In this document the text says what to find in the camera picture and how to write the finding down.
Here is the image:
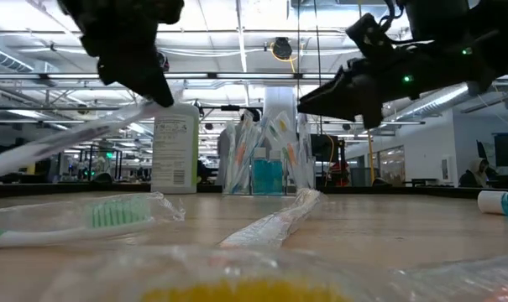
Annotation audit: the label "person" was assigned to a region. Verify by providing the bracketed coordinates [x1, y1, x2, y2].
[458, 158, 491, 189]

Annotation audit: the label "grey white toothbrush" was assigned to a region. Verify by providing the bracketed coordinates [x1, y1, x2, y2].
[0, 90, 186, 180]

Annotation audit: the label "white building column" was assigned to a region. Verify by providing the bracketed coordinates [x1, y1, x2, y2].
[263, 86, 298, 181]

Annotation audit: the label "overhead light bar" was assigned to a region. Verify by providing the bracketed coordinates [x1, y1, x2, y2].
[0, 71, 508, 81]

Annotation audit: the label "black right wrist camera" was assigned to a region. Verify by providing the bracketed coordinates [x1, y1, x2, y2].
[344, 12, 396, 62]

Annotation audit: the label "teal bottle with white cap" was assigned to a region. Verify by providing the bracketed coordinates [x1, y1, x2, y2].
[477, 190, 508, 218]

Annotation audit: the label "red equipment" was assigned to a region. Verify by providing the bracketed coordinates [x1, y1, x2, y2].
[327, 161, 352, 189]

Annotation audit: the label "black table edge frame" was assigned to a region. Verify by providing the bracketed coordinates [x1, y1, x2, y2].
[0, 180, 508, 197]

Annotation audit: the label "silver ventilation duct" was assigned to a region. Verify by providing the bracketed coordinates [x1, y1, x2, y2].
[0, 41, 61, 87]
[385, 81, 508, 122]

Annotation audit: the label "white labelled bottle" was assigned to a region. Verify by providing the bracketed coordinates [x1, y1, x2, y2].
[149, 102, 201, 195]

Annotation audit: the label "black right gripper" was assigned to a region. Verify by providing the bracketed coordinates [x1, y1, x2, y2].
[297, 54, 443, 129]

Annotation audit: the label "yellow pole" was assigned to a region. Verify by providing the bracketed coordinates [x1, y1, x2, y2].
[365, 125, 377, 186]

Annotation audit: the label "black framed glass enclosure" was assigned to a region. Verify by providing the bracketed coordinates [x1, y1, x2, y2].
[46, 143, 123, 183]

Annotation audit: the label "black overhead frame bar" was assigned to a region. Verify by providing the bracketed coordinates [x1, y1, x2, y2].
[0, 104, 264, 113]

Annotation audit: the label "glass door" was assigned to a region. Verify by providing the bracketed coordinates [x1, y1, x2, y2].
[377, 145, 406, 186]

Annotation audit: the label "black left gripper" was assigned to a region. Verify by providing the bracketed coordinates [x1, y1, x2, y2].
[81, 16, 175, 108]

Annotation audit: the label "wall poster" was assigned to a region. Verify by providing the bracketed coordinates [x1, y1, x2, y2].
[440, 156, 453, 182]

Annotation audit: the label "wrapped toothbrushes in holder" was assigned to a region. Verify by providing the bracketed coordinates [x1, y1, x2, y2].
[217, 146, 318, 196]

